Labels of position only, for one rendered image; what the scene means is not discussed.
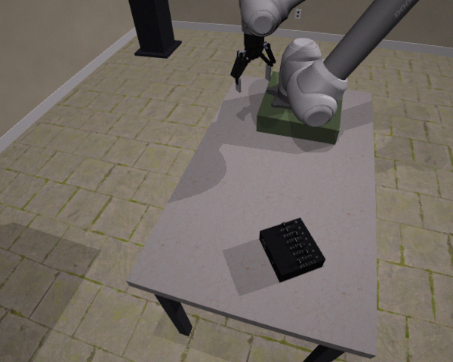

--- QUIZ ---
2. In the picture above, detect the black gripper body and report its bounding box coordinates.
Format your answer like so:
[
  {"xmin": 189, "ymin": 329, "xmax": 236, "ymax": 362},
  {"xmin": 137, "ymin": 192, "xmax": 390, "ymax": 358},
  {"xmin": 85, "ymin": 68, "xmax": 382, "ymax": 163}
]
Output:
[{"xmin": 244, "ymin": 33, "xmax": 264, "ymax": 60}]

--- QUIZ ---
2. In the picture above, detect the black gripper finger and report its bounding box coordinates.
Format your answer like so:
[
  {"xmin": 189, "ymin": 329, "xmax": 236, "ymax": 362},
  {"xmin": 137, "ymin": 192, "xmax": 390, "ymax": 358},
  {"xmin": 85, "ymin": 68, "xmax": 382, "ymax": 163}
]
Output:
[
  {"xmin": 257, "ymin": 41, "xmax": 276, "ymax": 81},
  {"xmin": 230, "ymin": 51, "xmax": 255, "ymax": 93}
]

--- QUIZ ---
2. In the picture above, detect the black lighting desk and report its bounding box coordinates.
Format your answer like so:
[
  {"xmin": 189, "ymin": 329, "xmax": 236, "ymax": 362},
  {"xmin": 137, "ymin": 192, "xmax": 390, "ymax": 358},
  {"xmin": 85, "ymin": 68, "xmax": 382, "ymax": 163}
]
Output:
[{"xmin": 259, "ymin": 218, "xmax": 325, "ymax": 283}]

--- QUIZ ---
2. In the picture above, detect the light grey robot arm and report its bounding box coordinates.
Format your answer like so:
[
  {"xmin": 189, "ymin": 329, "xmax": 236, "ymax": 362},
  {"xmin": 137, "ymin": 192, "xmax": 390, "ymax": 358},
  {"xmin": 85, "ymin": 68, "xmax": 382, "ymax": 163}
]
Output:
[{"xmin": 239, "ymin": 0, "xmax": 419, "ymax": 127}]

